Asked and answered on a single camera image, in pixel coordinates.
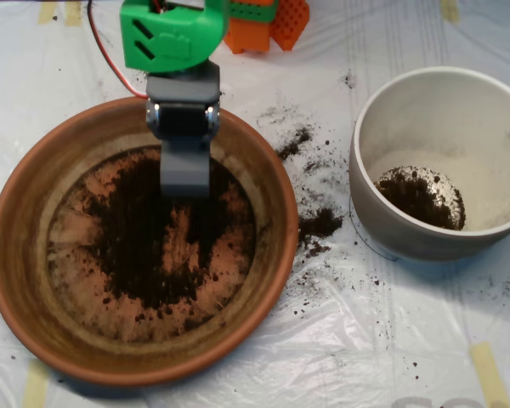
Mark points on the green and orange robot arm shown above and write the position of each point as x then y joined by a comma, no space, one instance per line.
174,38

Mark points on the terracotta clay bowl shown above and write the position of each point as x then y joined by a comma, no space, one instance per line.
25,263

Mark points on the dark potting soil heap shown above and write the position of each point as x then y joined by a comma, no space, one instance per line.
132,246
421,200

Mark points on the beige masking tape strip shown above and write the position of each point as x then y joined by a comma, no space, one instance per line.
449,10
489,374
35,387
47,12
73,13

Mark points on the clear plastic cover sheet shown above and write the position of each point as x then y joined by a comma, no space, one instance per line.
365,340

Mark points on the white ceramic pot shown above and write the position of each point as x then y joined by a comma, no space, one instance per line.
429,127

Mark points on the spilled dark soil clump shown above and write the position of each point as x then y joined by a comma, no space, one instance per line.
319,223
295,144

